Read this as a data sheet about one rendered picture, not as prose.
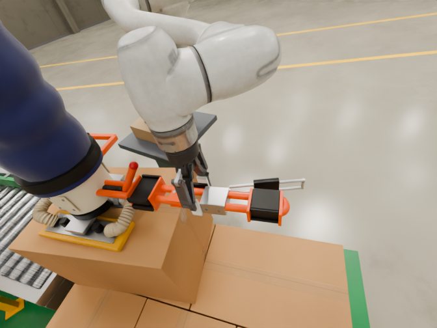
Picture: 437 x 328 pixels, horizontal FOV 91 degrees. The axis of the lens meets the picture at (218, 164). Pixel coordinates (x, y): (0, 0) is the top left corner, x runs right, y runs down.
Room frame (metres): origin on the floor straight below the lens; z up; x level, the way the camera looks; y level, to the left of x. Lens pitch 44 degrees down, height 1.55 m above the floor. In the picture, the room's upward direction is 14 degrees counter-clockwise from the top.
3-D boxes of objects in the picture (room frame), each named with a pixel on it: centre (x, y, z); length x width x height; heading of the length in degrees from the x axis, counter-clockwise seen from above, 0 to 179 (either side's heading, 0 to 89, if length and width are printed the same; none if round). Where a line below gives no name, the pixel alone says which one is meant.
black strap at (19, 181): (0.55, 0.46, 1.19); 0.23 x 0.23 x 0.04
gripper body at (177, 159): (0.39, 0.07, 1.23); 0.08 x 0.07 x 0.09; 155
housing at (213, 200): (0.36, 0.03, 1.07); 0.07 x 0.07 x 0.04; 67
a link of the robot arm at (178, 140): (0.39, 0.07, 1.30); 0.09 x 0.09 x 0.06
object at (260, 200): (0.31, -0.09, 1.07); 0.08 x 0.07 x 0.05; 67
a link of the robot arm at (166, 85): (0.39, 0.06, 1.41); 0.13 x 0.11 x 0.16; 102
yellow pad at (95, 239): (0.46, 0.50, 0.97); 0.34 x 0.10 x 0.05; 67
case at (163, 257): (0.56, 0.45, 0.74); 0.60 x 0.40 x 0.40; 70
